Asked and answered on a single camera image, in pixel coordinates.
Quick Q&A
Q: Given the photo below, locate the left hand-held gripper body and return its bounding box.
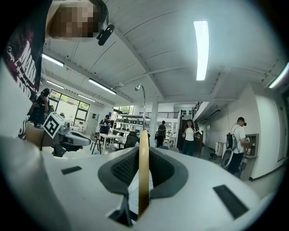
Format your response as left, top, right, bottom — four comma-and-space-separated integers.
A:
42, 111, 69, 157

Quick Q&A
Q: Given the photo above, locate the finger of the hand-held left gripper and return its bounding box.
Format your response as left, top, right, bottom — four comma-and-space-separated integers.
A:
65, 131, 91, 147

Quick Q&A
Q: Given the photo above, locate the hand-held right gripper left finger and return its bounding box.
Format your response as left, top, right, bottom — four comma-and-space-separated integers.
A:
0, 136, 140, 231

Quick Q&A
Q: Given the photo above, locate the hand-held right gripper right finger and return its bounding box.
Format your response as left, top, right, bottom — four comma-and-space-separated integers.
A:
135, 146, 270, 231

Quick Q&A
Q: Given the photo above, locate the beige curved band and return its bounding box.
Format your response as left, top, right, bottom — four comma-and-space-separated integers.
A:
134, 83, 150, 221

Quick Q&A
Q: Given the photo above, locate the person's left forearm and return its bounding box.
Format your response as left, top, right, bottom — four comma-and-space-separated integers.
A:
25, 122, 55, 148

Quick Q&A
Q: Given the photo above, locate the grey padded chair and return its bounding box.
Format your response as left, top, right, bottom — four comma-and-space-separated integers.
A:
89, 132, 102, 155

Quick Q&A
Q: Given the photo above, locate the white standing air conditioner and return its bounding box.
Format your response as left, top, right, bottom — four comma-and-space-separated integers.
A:
89, 112, 100, 134

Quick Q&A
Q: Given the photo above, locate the black framed window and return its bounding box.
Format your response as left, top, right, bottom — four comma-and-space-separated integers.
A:
48, 88, 91, 134

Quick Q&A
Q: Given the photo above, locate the white desk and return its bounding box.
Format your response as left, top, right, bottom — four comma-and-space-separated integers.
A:
99, 133, 124, 150

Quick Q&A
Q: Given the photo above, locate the long ceiling light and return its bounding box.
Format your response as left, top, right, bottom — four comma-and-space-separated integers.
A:
77, 94, 97, 103
193, 20, 210, 81
46, 79, 65, 90
41, 53, 65, 68
88, 78, 117, 95
268, 63, 289, 89

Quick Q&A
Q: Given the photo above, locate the white round device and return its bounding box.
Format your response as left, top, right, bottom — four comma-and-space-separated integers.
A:
220, 149, 234, 169

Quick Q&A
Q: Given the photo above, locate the black office chair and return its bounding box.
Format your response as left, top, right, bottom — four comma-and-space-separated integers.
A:
123, 131, 139, 150

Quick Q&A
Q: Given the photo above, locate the white shelving rack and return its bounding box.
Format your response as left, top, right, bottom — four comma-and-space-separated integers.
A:
113, 113, 152, 136

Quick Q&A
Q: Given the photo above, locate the white round column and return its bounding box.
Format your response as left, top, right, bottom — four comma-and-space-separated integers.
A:
150, 101, 159, 148

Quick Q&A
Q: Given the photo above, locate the black mezzanine railing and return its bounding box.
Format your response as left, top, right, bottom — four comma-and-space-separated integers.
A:
140, 111, 182, 119

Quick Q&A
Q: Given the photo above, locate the person's dark printed shirt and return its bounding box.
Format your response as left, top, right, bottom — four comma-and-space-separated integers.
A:
1, 0, 53, 141

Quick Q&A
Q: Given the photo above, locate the person's head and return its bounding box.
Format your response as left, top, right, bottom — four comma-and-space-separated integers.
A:
46, 0, 100, 42

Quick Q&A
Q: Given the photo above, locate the black head camera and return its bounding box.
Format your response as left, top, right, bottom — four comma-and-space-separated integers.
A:
89, 0, 115, 46

